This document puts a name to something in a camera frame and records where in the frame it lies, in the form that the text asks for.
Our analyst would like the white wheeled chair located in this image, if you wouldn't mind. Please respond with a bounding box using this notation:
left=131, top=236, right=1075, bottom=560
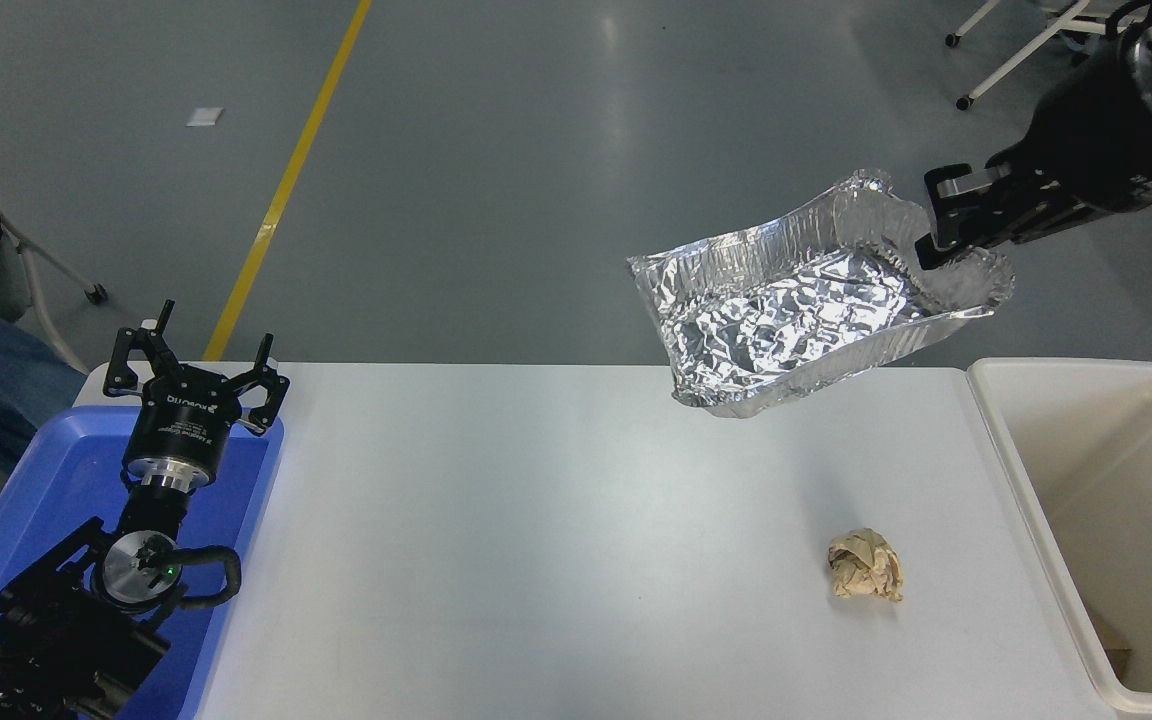
left=0, top=124, right=109, bottom=377

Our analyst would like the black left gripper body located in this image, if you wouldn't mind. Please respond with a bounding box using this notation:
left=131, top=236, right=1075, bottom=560
left=124, top=384, right=239, bottom=474

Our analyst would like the blue plastic tray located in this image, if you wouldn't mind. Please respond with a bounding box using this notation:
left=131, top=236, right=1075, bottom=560
left=0, top=405, right=285, bottom=720

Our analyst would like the silver foil tray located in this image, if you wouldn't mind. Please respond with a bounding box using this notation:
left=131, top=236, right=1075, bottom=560
left=627, top=168, right=1018, bottom=420

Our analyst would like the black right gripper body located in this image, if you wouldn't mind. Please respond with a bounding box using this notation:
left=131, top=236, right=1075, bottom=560
left=984, top=40, right=1152, bottom=215

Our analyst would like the large pale plastic bin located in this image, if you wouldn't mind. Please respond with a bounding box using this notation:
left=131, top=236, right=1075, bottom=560
left=966, top=358, right=1152, bottom=718

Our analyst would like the crumpled tan paper ball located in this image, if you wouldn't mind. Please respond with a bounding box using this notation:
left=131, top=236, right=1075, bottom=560
left=826, top=527, right=906, bottom=603

